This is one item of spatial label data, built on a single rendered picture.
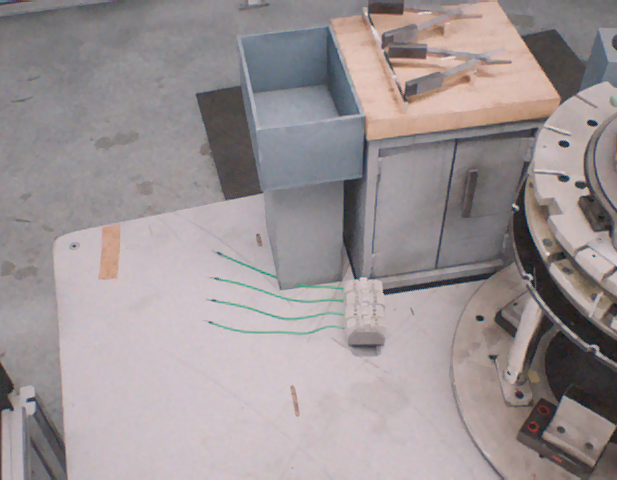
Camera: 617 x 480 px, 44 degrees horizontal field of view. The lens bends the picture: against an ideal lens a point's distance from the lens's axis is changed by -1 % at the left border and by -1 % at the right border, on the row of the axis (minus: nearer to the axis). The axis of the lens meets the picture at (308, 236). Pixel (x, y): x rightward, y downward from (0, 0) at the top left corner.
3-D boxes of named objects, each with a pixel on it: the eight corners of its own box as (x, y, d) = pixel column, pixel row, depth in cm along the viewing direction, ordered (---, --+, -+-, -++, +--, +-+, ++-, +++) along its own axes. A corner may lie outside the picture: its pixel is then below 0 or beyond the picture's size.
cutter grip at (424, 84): (407, 98, 75) (408, 85, 74) (403, 94, 76) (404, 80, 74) (442, 87, 76) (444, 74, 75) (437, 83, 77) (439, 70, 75)
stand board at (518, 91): (366, 141, 77) (367, 122, 75) (329, 36, 89) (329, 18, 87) (556, 116, 79) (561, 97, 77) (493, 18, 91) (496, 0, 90)
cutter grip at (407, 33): (384, 49, 81) (385, 35, 80) (380, 45, 81) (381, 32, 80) (417, 39, 82) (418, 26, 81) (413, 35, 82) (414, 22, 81)
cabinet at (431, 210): (360, 300, 96) (369, 140, 77) (330, 197, 108) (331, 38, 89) (509, 276, 98) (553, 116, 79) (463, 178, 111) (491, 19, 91)
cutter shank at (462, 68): (442, 83, 76) (443, 78, 75) (437, 79, 76) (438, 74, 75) (486, 62, 78) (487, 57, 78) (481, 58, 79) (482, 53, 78)
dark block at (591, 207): (592, 200, 63) (596, 189, 62) (610, 230, 61) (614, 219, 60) (576, 202, 63) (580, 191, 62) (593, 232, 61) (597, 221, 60)
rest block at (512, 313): (558, 314, 90) (562, 303, 88) (527, 338, 87) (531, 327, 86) (530, 292, 92) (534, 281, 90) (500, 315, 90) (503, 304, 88)
